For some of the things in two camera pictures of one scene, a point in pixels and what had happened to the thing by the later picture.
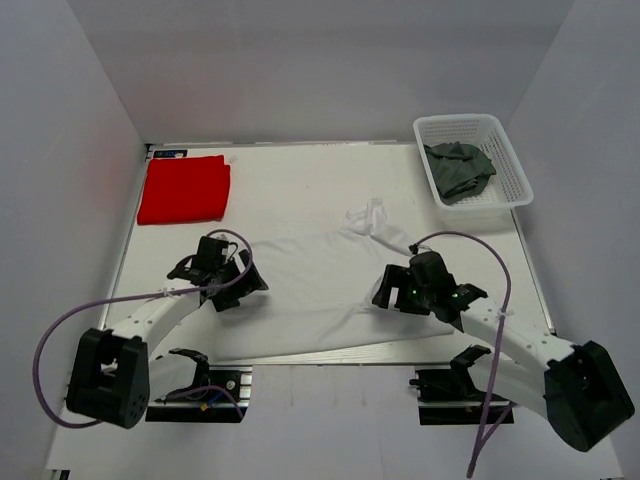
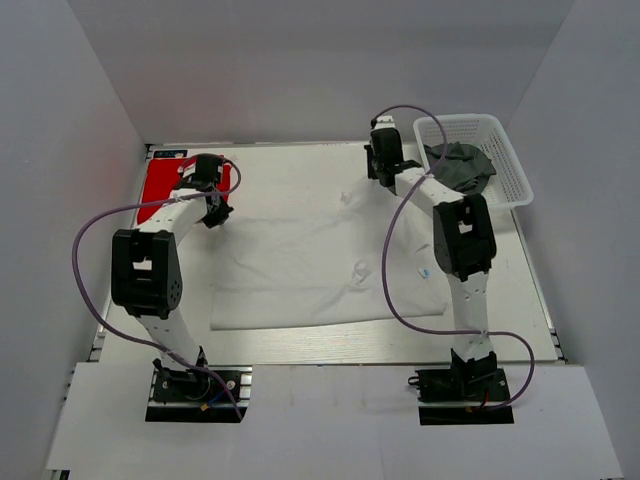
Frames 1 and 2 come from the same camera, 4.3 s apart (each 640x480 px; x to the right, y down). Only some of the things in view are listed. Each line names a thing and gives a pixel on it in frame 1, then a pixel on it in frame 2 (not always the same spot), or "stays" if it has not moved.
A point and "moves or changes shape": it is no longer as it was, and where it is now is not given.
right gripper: x=399 y=276 -> x=372 y=170
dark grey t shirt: x=459 y=170 stays
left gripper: x=252 y=282 -> x=219 y=217
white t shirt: x=321 y=287 moves or changes shape
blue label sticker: x=170 y=153 stays
